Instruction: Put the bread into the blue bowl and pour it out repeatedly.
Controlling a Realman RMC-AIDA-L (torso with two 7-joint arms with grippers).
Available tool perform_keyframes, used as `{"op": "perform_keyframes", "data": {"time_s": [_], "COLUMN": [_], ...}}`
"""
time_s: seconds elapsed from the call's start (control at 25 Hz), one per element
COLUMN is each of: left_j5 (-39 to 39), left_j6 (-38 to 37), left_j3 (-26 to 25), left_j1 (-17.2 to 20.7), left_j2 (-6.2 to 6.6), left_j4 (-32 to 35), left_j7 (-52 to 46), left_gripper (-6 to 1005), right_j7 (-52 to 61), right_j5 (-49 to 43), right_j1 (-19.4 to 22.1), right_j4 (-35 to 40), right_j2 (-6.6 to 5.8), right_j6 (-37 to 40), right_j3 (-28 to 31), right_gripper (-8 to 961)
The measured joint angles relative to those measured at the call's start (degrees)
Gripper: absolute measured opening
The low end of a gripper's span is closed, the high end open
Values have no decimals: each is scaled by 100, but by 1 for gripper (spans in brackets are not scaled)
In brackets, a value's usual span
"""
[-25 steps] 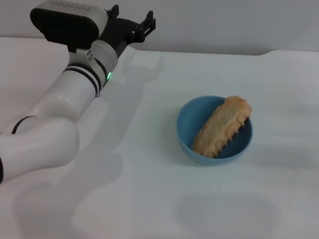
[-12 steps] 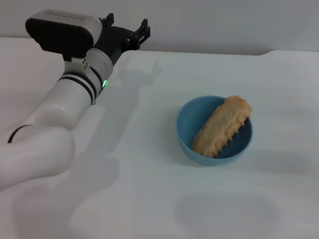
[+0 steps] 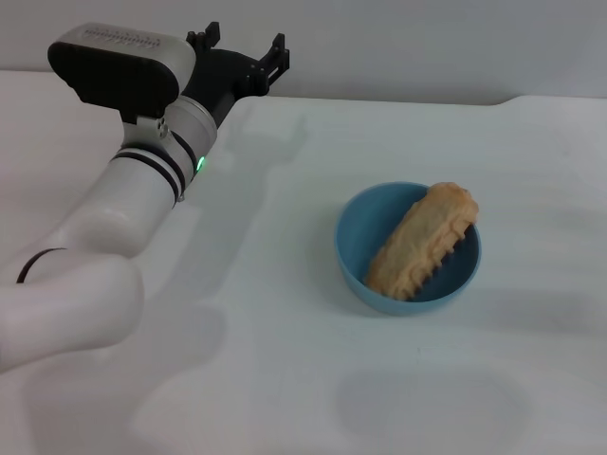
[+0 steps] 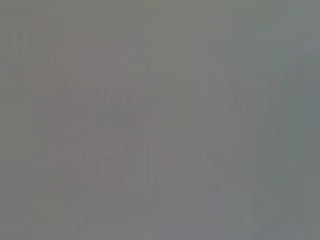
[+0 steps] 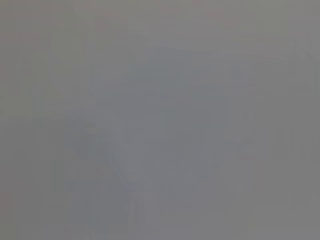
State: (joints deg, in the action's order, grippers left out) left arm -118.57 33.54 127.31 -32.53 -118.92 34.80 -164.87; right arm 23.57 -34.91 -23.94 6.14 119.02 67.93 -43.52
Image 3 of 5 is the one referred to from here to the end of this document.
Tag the silver camera mount bracket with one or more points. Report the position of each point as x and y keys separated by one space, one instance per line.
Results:
x=156 y=128

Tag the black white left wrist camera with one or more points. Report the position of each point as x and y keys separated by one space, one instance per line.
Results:
x=123 y=66

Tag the blue bowl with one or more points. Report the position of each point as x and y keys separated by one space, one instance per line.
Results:
x=365 y=227

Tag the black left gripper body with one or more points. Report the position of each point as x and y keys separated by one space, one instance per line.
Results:
x=218 y=76

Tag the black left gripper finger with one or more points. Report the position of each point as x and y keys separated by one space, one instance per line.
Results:
x=275 y=61
x=206 y=35

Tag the orange ridged bread roll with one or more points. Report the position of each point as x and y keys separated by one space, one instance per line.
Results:
x=422 y=242

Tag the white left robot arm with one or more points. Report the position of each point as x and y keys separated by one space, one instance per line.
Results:
x=95 y=246

